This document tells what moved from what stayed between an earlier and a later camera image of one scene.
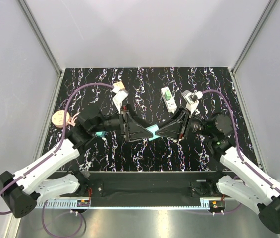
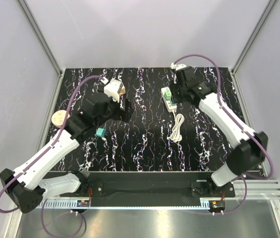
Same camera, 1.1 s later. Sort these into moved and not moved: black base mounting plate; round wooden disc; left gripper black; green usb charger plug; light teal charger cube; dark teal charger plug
Moved: left gripper black; light teal charger cube
Not moved: dark teal charger plug; round wooden disc; black base mounting plate; green usb charger plug
